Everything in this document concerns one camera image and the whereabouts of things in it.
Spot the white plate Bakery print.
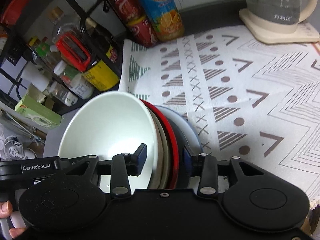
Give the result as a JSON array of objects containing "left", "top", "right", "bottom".
[{"left": 156, "top": 106, "right": 203, "bottom": 154}]

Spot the red and black bowl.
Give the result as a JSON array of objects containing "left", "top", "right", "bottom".
[{"left": 142, "top": 100, "right": 190, "bottom": 189}]

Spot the pale green bowl front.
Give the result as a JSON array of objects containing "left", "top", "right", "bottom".
[{"left": 148, "top": 107, "right": 170, "bottom": 189}]

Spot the pale green bowl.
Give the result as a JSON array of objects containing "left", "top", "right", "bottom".
[
  {"left": 148, "top": 107, "right": 170, "bottom": 189},
  {"left": 58, "top": 91, "right": 162, "bottom": 191}
]

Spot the white plate Sweet print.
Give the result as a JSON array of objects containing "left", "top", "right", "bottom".
[{"left": 155, "top": 105, "right": 188, "bottom": 124}]

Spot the person's left hand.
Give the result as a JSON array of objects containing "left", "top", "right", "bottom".
[{"left": 1, "top": 201, "right": 27, "bottom": 239}]

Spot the small white desk fan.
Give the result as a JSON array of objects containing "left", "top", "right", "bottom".
[{"left": 3, "top": 135, "right": 25, "bottom": 161}]

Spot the green cardboard box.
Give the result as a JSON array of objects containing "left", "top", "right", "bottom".
[{"left": 15, "top": 94, "right": 61, "bottom": 129}]

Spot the patterned fringed table cloth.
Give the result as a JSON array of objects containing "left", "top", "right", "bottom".
[{"left": 119, "top": 25, "right": 319, "bottom": 202}]

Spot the yellow-label dark sauce bottle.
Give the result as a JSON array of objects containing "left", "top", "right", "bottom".
[{"left": 79, "top": 17, "right": 119, "bottom": 92}]

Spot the white-cap seasoning bottle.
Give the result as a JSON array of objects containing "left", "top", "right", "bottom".
[{"left": 21, "top": 62, "right": 50, "bottom": 92}]

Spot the red plastic-framed item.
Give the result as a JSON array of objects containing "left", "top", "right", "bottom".
[{"left": 55, "top": 31, "right": 91, "bottom": 73}]

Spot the red cola can lower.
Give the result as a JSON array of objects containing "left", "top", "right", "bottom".
[{"left": 127, "top": 15, "right": 158, "bottom": 47}]

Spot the red cola can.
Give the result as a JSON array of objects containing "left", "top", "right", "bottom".
[
  {"left": 108, "top": 0, "right": 143, "bottom": 23},
  {"left": 127, "top": 15, "right": 158, "bottom": 47}
]

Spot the black metal spice rack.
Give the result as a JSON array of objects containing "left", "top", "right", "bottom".
[{"left": 1, "top": 0, "right": 122, "bottom": 114}]

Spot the cream kettle base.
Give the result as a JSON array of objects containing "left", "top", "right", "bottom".
[{"left": 239, "top": 8, "right": 319, "bottom": 44}]

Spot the red cola can upper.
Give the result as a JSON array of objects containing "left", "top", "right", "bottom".
[{"left": 108, "top": 0, "right": 143, "bottom": 23}]

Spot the orange juice bottle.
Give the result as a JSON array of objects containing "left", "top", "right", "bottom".
[{"left": 139, "top": 0, "right": 184, "bottom": 42}]

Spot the glass electric kettle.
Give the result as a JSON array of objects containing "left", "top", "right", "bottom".
[{"left": 246, "top": 0, "right": 318, "bottom": 25}]

